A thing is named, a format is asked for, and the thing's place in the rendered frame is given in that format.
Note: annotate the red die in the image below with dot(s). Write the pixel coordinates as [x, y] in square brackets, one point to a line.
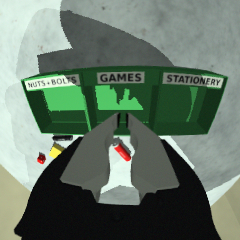
[41, 159]

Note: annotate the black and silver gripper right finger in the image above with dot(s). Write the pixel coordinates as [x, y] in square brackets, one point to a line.
[157, 167]

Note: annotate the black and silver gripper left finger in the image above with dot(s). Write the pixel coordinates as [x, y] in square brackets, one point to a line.
[84, 164]

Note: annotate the red battery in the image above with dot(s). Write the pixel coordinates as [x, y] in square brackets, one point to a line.
[121, 150]

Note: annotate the green rack of labelled bins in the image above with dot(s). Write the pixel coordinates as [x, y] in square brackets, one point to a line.
[184, 108]

